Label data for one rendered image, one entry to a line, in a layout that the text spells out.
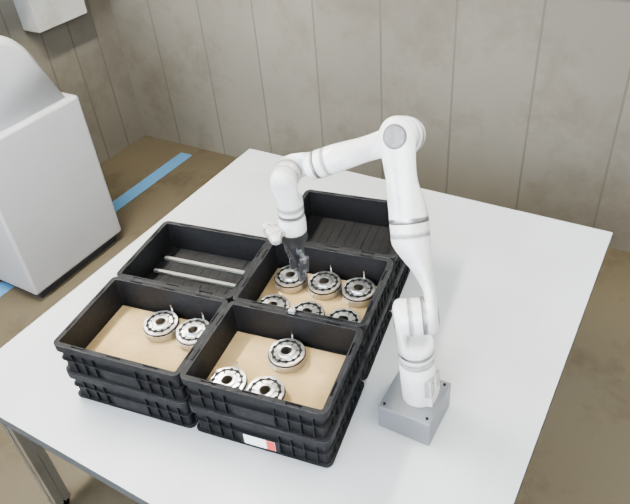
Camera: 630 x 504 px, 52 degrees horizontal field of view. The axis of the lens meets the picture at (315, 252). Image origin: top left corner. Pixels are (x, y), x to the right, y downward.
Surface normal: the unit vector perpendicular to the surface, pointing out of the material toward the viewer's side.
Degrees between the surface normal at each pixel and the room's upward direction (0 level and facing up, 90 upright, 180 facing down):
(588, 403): 0
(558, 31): 90
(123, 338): 0
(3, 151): 90
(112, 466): 0
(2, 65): 90
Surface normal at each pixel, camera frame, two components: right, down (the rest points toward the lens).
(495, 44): -0.51, 0.56
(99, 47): 0.86, 0.26
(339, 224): -0.07, -0.78
